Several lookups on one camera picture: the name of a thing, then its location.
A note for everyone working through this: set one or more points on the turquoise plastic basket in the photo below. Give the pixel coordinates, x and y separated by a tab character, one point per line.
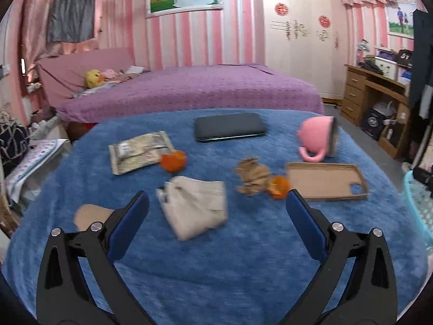
421	210

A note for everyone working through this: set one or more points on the beige cloth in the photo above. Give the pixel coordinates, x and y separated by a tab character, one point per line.
192	206

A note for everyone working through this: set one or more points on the pink satin curtain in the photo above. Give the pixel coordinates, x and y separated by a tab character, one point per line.
33	23

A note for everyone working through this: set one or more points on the brown paper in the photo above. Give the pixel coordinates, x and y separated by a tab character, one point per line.
253	176

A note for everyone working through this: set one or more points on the dark hanging clothing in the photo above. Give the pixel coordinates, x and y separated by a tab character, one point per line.
421	57

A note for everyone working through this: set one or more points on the black cap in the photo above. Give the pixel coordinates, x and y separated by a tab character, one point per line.
404	57

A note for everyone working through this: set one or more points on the small wall photo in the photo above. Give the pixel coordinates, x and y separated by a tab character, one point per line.
401	20

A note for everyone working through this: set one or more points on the black patterned bag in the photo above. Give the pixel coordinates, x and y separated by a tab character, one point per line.
13	142

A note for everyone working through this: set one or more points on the wooden desk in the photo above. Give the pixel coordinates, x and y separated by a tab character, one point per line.
355	91

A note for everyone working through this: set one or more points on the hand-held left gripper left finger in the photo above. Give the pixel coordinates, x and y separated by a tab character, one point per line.
130	230

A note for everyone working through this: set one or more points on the dark shopping bag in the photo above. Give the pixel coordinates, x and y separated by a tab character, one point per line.
372	123

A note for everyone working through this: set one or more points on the pink covered headboard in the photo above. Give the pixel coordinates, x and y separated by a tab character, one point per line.
64	71

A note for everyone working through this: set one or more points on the purple dotted bed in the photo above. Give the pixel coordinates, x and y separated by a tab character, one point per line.
203	88

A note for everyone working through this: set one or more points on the printed cloth side table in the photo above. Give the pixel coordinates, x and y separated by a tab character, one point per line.
33	166

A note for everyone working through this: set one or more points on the clothes pile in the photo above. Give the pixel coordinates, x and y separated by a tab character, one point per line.
125	73

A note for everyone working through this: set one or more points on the black phone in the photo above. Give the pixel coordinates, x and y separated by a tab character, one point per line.
230	127

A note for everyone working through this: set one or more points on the yellow duck plush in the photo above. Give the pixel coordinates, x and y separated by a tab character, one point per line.
94	78

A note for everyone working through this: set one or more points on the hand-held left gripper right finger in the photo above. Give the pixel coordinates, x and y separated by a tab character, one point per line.
304	230

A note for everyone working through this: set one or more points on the grey window cloth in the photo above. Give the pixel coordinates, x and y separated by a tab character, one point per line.
72	10

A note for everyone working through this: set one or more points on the white wardrobe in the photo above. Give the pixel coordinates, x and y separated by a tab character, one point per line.
297	57

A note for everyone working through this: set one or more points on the blue woven blanket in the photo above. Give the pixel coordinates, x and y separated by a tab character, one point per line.
220	277

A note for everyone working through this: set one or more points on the short cardboard tube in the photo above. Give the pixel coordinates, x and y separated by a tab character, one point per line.
91	215

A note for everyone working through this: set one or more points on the pink mug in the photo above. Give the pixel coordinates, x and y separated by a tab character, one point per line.
314	135

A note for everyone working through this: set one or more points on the white fan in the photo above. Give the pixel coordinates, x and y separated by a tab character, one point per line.
384	108

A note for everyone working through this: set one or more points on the orange tangerine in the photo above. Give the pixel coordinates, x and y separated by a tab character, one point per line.
173	161

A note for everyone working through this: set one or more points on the tan phone case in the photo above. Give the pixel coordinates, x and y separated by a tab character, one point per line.
321	181

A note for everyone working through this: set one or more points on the orange fruit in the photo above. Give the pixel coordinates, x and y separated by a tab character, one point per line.
279	188

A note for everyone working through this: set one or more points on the white storage box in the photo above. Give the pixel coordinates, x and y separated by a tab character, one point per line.
385	68

